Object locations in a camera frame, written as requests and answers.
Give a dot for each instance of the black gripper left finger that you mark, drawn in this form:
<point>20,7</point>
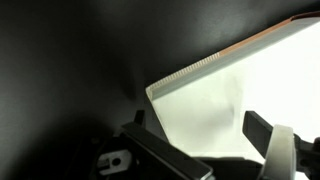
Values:
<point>160,150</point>

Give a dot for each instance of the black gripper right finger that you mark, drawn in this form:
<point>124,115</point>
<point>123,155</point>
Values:
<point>280,153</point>

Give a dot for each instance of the brown hardcover book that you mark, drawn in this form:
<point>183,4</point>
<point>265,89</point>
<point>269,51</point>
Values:
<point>273,76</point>

